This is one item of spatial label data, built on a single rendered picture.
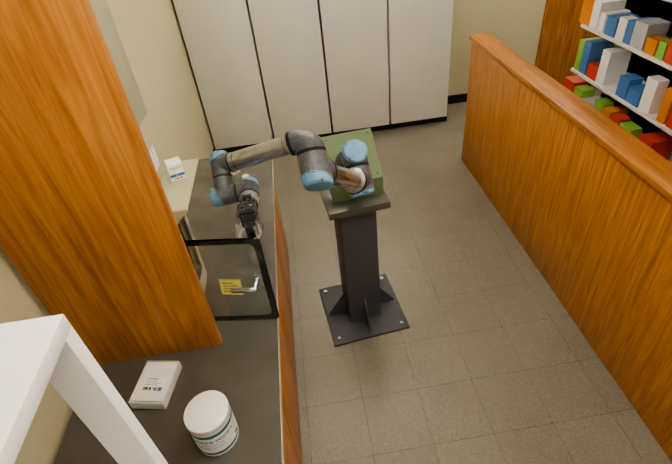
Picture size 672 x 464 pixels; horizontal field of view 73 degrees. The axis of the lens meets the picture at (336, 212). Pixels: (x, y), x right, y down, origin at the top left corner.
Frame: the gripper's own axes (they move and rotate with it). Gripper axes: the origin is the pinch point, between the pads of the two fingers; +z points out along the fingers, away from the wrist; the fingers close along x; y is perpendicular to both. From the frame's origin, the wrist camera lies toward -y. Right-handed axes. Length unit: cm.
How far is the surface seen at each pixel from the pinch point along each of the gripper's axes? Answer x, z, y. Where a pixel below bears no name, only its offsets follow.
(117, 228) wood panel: -32.6, 15.9, 25.3
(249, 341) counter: -6.5, 16.3, -34.1
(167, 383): -33, 31, -30
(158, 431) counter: -35, 45, -34
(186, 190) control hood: -15.9, -3.0, 22.9
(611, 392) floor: 164, 12, -128
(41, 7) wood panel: -26, 16, 85
